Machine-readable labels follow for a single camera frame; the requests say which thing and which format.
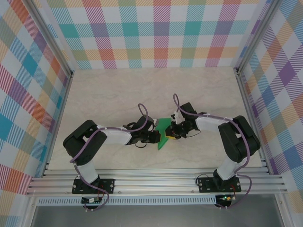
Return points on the green cloth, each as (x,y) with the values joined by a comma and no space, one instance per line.
(163,125)

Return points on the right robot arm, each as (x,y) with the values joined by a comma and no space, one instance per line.
(208,123)

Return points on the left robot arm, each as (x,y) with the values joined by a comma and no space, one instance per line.
(116,137)

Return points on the right controller circuit board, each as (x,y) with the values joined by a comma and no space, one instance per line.
(226,198)

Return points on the controller circuit board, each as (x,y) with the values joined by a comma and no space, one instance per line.
(226,198)
(90,200)

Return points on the left controller circuit board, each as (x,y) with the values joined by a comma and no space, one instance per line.
(90,200)

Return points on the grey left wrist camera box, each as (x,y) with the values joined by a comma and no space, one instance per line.
(156,122)

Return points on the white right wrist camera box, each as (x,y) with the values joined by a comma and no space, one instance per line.
(176,116)

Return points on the aluminium mounting rail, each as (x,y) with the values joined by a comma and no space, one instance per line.
(154,182)

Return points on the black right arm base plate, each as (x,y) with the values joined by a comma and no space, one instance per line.
(206,185)

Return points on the aluminium side rail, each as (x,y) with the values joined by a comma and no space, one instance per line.
(59,123)
(248,113)

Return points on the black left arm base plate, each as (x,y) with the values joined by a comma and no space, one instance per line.
(109,185)

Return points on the aluminium frame post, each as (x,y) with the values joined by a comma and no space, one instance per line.
(50,40)
(256,35)

